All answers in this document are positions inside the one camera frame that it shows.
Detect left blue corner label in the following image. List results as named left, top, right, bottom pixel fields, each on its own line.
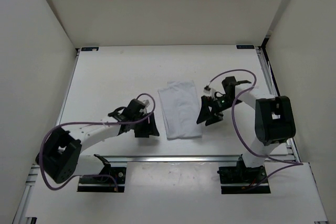
left=80, top=47, right=99, bottom=51

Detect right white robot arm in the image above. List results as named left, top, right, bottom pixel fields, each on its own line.
left=196, top=76, right=296, bottom=184

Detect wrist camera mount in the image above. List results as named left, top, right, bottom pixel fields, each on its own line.
left=203, top=86, right=213, bottom=96
left=142, top=99, right=151, bottom=108

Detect blue corner label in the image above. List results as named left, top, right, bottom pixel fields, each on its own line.
left=236, top=45, right=255, bottom=49
left=80, top=47, right=99, bottom=51

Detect white skirt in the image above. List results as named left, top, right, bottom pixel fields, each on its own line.
left=158, top=80, right=202, bottom=140

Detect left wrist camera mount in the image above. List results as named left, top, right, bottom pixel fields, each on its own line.
left=142, top=99, right=151, bottom=108

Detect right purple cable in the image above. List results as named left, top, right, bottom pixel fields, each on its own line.
left=208, top=68, right=304, bottom=190

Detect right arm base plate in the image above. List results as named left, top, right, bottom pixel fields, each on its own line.
left=217, top=166, right=271, bottom=195

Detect right blue corner label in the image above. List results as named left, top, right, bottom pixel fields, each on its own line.
left=236, top=45, right=255, bottom=49

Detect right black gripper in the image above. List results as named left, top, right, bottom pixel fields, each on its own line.
left=196, top=94, right=243, bottom=125

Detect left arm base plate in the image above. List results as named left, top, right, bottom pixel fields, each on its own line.
left=77, top=165, right=127, bottom=193

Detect front aluminium rail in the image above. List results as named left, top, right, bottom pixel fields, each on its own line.
left=96, top=155, right=300, bottom=163

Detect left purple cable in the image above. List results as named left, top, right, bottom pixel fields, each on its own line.
left=39, top=92, right=156, bottom=191

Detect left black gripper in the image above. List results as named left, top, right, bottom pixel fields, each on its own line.
left=132, top=111, right=160, bottom=137

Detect purple cable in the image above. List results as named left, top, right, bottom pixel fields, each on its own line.
left=39, top=92, right=156, bottom=191
left=208, top=68, right=304, bottom=190

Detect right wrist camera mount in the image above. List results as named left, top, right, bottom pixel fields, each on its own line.
left=203, top=86, right=213, bottom=96

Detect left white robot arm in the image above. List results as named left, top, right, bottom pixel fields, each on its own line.
left=36, top=96, right=160, bottom=190

